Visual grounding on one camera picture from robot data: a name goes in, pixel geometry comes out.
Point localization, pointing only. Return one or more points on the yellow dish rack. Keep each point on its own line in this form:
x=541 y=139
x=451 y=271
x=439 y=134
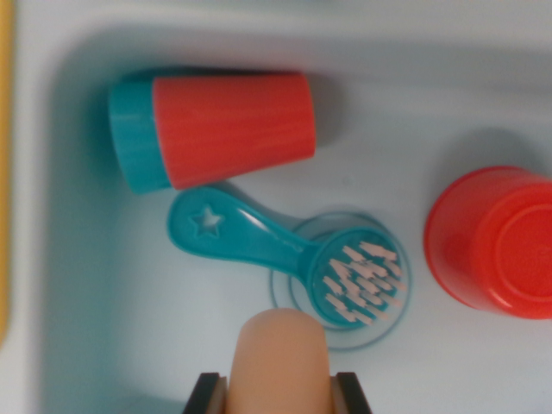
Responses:
x=5 y=129

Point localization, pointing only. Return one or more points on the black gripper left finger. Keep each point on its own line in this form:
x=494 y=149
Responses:
x=207 y=397

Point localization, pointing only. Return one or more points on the light blue toy sink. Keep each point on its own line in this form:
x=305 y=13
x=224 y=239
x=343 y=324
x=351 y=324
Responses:
x=86 y=280

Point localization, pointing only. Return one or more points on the teal dish brush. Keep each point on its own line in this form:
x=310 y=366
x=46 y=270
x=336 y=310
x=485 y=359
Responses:
x=259 y=237

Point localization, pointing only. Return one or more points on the cream toy detergent bottle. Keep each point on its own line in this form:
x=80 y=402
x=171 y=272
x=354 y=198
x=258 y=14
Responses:
x=280 y=366

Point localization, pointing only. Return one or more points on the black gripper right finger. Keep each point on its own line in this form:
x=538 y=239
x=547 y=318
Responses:
x=349 y=397

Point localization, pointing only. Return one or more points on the red tumbler with teal band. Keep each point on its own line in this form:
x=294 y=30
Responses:
x=237 y=129

